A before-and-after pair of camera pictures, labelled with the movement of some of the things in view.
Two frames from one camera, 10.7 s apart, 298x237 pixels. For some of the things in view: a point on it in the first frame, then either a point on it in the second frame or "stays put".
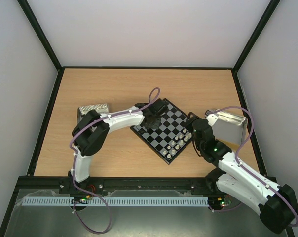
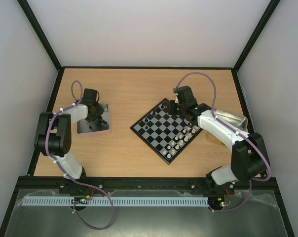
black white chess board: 173,134 stays put
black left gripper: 156,125 to 100,111
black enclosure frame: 61,69 stays put
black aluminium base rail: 208,183 stays put
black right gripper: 193,120 to 173,108
